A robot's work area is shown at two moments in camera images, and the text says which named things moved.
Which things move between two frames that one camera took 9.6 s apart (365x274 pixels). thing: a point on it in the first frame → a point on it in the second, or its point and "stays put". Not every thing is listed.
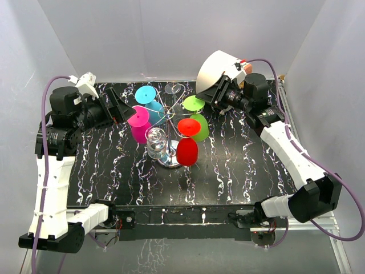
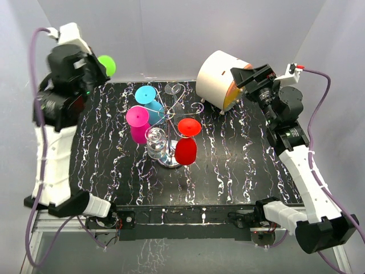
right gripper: [214, 94] → [264, 77]
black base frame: [189, 222] stays put
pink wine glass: [140, 124] stays put
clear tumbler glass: [156, 143] stays put
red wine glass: [187, 148] stays put
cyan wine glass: [146, 95] stays put
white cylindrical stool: [217, 64] stays put
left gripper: [120, 112] → [103, 77]
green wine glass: [193, 104] → [109, 63]
